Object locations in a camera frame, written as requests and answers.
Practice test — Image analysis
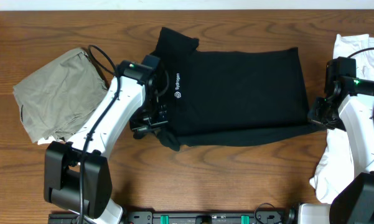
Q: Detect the black polo shirt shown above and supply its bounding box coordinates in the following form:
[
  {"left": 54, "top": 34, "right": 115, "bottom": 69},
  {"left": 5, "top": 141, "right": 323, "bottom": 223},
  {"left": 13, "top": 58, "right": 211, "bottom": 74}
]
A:
[{"left": 154, "top": 27, "right": 319, "bottom": 151}]

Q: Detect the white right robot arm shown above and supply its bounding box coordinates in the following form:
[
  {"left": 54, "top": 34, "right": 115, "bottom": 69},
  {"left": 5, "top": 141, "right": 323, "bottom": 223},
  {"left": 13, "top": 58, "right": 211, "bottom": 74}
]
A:
[{"left": 296, "top": 75, "right": 374, "bottom": 223}]

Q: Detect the folded white garment under khaki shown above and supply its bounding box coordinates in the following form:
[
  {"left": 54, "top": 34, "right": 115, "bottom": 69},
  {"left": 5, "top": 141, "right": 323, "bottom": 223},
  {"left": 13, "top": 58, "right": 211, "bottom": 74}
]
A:
[{"left": 37, "top": 136, "right": 63, "bottom": 145}]

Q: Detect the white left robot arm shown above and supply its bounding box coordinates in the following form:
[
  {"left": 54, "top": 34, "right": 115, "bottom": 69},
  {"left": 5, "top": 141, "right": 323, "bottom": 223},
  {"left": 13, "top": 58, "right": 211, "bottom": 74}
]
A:
[{"left": 44, "top": 55, "right": 169, "bottom": 223}]

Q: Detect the white garment pile right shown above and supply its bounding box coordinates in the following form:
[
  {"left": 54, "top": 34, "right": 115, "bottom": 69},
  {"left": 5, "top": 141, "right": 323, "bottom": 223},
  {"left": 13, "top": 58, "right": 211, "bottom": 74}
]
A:
[{"left": 309, "top": 34, "right": 374, "bottom": 204}]

